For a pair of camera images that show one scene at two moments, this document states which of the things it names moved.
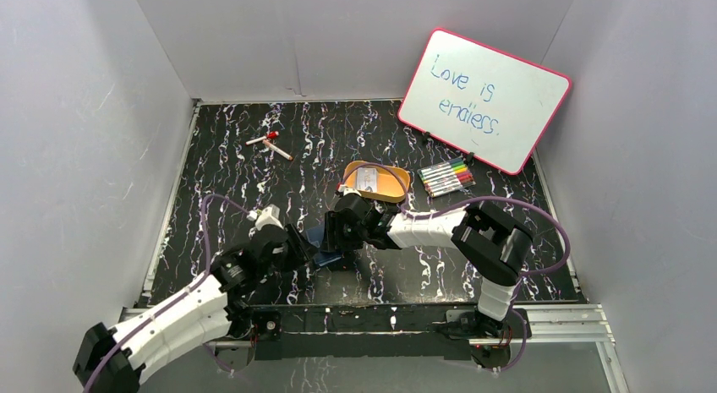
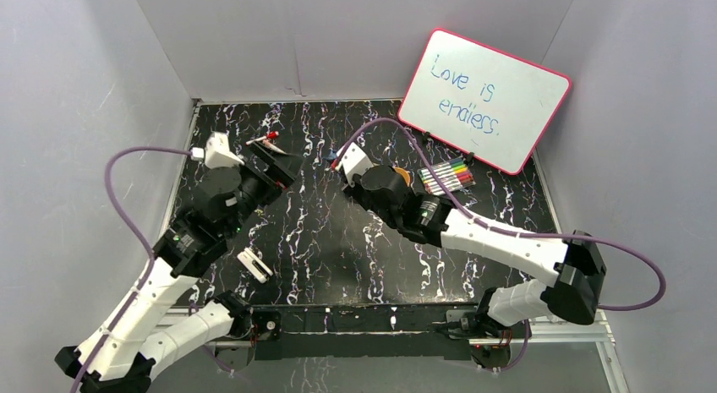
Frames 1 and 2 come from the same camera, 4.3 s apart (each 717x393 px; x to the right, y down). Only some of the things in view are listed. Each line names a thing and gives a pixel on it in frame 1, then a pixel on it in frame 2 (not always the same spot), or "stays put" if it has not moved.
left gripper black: [302, 247] → [275, 166]
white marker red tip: [278, 150] stays put
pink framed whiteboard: [488, 103] stays put
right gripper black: [333, 223] → [356, 188]
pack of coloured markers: [442, 177] stays put
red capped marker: [270, 135] stays put
